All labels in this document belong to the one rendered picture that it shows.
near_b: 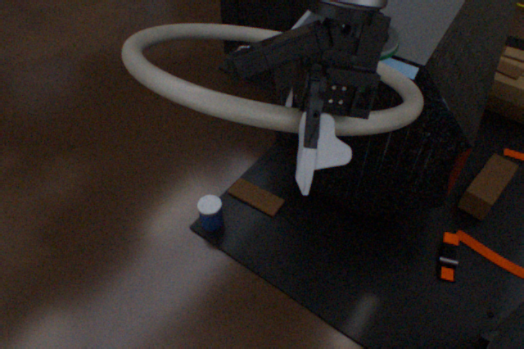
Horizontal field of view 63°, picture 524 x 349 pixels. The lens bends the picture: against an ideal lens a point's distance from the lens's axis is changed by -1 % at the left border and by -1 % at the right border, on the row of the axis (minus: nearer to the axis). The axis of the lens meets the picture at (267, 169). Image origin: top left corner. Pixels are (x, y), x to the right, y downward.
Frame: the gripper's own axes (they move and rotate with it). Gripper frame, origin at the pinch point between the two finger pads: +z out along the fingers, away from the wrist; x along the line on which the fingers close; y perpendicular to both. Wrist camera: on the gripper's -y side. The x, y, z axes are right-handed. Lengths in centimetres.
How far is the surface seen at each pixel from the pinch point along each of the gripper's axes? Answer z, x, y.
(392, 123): -6.4, 2.4, 13.1
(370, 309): 91, 64, 59
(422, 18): -9, 104, 62
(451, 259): 76, 78, 94
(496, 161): 47, 114, 124
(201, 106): -5.7, 1.5, -11.7
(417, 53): -1, 84, 55
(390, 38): -4, 83, 43
